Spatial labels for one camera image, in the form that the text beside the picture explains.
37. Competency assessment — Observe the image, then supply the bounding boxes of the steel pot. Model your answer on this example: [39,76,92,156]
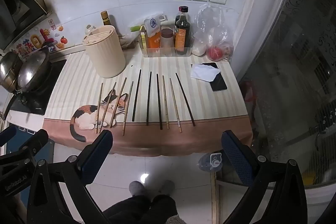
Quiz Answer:
[0,52,24,91]

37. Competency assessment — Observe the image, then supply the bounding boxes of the cream ribbed utensil holder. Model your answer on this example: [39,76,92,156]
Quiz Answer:
[83,25,126,79]

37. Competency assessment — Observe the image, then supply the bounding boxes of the red tomato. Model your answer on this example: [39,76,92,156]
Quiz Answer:
[207,46,224,61]

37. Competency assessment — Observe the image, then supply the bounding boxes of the clear plastic organizer tray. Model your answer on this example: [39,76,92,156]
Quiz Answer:
[139,36,195,58]

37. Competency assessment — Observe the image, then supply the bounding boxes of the white orange seasoning bag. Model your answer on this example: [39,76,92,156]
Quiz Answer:
[143,17,162,49]

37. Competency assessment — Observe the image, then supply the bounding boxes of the black induction cooktop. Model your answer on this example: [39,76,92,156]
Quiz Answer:
[9,59,68,116]

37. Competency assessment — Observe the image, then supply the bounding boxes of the olive oil bottle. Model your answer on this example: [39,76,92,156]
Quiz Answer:
[100,11,112,28]

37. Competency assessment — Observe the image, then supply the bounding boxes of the dark soy sauce bottle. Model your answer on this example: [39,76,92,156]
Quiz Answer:
[174,6,192,55]

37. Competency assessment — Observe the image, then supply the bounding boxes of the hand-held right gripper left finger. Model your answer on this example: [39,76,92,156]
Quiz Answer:
[26,130,114,224]

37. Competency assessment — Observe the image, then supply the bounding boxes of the blue plastic packet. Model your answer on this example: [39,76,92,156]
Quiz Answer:
[198,152,224,171]

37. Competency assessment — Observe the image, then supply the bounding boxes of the clear plastic bag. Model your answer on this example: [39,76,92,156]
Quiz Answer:
[194,4,235,62]

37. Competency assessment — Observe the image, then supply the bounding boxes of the black smartphone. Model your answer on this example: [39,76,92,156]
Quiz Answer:
[202,62,228,92]

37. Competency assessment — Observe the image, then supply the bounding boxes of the brown lid spice jar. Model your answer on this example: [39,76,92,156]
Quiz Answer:
[160,27,175,49]

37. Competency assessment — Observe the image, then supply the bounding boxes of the yellow seasoning box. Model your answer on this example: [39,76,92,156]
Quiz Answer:
[140,29,148,50]

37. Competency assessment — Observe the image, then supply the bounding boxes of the colourful wall stickers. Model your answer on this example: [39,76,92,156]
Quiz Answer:
[15,19,67,57]

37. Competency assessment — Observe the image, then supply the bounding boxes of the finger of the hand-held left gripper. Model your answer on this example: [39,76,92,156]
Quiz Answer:
[0,130,49,174]
[0,126,17,147]

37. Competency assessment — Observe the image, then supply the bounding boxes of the black chopstick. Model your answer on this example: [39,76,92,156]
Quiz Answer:
[156,73,163,130]
[132,69,142,122]
[146,71,152,126]
[175,72,196,127]

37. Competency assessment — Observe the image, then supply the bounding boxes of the steel wok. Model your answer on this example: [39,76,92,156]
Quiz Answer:
[16,47,52,91]

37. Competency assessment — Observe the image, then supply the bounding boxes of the person's legs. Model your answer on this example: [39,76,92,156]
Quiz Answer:
[102,195,179,224]

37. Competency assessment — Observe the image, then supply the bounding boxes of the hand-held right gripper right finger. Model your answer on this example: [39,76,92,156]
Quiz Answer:
[221,130,308,224]

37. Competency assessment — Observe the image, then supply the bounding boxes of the striped cat print tablecloth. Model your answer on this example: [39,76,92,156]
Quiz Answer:
[43,52,254,157]

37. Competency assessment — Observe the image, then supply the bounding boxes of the white paper tissue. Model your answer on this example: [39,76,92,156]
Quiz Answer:
[190,64,221,82]

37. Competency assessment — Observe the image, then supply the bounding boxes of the range hood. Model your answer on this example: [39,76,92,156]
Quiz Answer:
[0,0,50,51]

